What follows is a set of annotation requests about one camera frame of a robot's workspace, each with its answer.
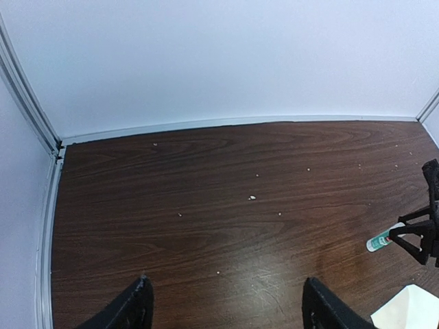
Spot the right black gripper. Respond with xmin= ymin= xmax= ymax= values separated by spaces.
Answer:
xmin=390 ymin=202 xmax=438 ymax=267

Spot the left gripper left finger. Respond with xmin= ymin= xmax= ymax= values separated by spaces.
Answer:
xmin=77 ymin=276 xmax=154 ymax=328

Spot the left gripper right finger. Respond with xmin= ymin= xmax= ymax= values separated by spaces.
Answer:
xmin=302 ymin=277 xmax=375 ymax=329

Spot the green white glue stick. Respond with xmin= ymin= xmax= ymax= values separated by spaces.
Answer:
xmin=366 ymin=222 xmax=405 ymax=252

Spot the beige envelope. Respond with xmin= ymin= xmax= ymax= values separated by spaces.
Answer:
xmin=370 ymin=284 xmax=438 ymax=329

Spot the right black braided cable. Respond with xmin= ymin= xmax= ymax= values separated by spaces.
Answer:
xmin=421 ymin=159 xmax=439 ymax=206

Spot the right aluminium frame post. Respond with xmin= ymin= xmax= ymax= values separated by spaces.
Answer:
xmin=416 ymin=89 xmax=439 ymax=123

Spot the aluminium frame post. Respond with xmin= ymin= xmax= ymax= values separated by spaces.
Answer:
xmin=416 ymin=89 xmax=439 ymax=123
xmin=1 ymin=17 xmax=63 ymax=162

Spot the left aluminium frame post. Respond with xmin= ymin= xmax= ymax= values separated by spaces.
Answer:
xmin=1 ymin=17 xmax=63 ymax=162

